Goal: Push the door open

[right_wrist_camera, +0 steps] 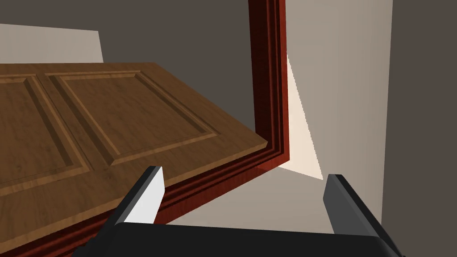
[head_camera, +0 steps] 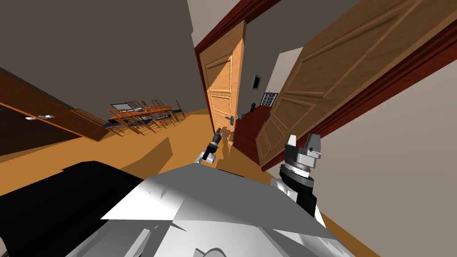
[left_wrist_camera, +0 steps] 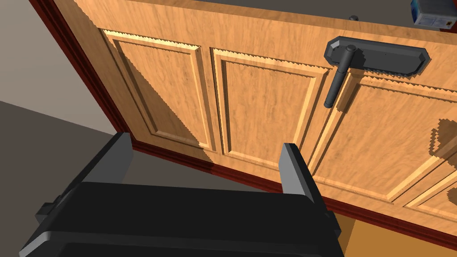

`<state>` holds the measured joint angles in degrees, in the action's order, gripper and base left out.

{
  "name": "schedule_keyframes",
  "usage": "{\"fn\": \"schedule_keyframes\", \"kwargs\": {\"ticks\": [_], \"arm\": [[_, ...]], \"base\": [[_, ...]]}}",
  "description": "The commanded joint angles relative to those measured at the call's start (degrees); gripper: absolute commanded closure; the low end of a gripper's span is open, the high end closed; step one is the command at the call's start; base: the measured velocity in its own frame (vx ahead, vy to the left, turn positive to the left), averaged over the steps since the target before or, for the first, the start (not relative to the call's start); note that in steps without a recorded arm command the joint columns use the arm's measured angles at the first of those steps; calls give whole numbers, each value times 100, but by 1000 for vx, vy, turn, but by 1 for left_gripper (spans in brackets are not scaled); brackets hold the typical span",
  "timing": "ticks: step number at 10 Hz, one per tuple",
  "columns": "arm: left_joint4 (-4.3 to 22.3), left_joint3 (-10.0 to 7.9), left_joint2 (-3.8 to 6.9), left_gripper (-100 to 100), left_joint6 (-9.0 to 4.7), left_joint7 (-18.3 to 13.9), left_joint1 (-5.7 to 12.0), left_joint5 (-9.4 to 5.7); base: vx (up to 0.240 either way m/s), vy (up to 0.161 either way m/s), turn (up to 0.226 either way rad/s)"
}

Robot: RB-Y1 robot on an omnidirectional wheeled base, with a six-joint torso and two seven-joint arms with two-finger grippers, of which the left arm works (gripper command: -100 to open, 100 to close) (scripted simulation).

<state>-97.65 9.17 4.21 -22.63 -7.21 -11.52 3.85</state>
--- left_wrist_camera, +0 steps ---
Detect wooden panelled door leaf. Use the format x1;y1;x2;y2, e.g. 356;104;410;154
53;0;457;237

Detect dark grey lever door handle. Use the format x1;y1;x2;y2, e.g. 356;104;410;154
323;36;431;109

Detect blue and white box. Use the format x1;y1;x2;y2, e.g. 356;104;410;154
410;0;457;29

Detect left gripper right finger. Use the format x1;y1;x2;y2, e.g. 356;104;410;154
278;142;326;215

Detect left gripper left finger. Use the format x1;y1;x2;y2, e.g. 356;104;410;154
60;132;134;207

